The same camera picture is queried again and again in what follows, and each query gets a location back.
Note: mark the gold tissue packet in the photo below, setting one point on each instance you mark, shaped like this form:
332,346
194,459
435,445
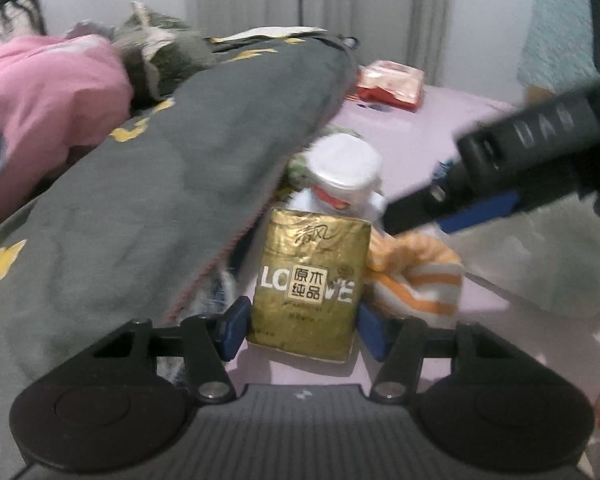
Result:
310,285

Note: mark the white lidded bottle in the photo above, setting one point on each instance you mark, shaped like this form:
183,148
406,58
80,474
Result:
345,170

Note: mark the red and white packet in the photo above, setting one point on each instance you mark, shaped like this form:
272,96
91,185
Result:
390,85

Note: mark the light blue fuzzy cloth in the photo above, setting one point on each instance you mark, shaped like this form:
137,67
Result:
560,25

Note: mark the pink bed sheet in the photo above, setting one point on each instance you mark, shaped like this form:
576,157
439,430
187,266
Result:
420,140

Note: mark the orange striped sock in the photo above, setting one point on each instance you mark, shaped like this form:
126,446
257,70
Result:
415,270

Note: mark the pink garment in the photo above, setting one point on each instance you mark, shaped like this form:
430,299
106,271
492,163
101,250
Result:
40,95

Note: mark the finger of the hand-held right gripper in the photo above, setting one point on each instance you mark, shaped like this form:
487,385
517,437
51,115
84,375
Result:
420,207

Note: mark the clear plastic bag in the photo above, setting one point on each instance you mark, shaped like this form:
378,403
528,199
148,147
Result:
540,255

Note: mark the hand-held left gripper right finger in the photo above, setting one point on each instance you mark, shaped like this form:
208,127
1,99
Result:
372,334

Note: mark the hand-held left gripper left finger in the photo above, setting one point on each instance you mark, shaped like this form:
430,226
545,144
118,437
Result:
235,329

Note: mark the grey curtain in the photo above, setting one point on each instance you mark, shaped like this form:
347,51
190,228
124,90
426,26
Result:
305,5

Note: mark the grey blanket with yellow stars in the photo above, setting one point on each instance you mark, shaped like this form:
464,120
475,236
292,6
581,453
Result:
180,170

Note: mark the olive patterned cloth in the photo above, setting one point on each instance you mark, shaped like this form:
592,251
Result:
165,55

